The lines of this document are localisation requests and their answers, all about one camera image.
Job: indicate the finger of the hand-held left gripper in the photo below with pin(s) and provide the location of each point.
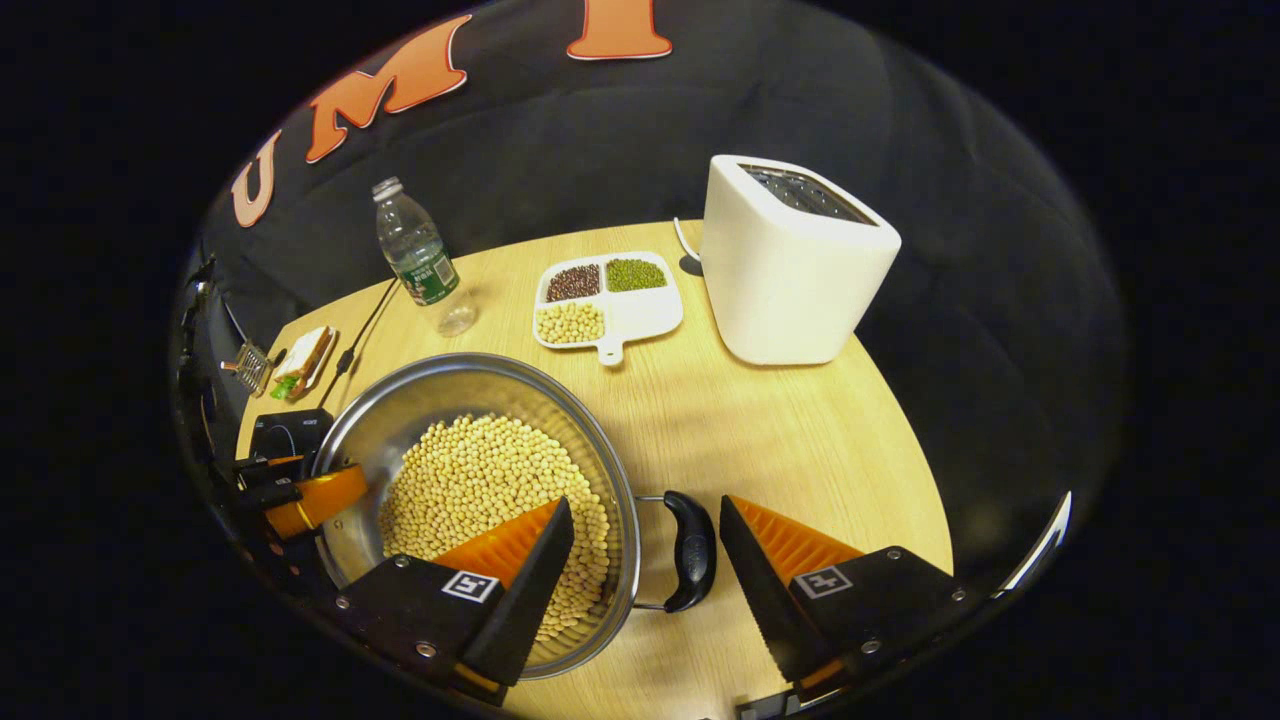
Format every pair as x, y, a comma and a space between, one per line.
320, 498

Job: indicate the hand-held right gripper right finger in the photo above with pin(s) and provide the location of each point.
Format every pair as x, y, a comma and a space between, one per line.
770, 610

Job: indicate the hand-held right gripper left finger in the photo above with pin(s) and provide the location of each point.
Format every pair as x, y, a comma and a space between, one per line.
530, 610

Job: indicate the stainless steel pot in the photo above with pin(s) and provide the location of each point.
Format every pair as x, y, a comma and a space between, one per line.
400, 420

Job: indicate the sandwich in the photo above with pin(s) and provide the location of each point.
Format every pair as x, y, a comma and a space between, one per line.
305, 355

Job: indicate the large pile of soybeans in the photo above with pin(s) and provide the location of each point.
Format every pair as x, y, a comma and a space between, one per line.
470, 480

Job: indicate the clear water bottle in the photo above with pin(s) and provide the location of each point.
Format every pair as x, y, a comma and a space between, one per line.
420, 260

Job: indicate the small portion of soybeans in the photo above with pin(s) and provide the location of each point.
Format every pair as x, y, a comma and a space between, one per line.
570, 323

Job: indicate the white divided dish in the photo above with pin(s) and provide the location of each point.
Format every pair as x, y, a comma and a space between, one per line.
640, 315

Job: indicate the white toaster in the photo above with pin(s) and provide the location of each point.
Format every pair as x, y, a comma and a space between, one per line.
790, 290

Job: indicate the portion of brown beans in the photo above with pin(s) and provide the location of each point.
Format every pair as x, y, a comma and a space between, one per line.
573, 283

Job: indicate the portion of green beans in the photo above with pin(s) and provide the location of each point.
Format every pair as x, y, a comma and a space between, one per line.
635, 275

